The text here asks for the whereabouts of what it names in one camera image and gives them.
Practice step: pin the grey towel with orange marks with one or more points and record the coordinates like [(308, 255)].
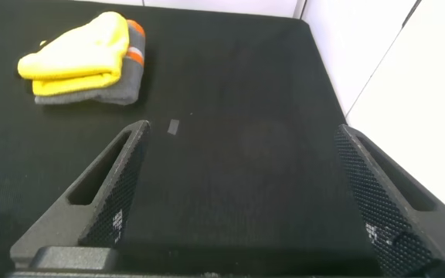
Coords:
[(126, 85)]

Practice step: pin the yellow towel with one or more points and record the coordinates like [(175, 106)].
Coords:
[(79, 58)]

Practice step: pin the grey tape marker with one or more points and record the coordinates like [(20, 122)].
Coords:
[(173, 127)]

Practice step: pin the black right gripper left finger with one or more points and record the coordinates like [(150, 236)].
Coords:
[(102, 216)]

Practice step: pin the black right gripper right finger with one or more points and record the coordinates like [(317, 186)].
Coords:
[(396, 220)]

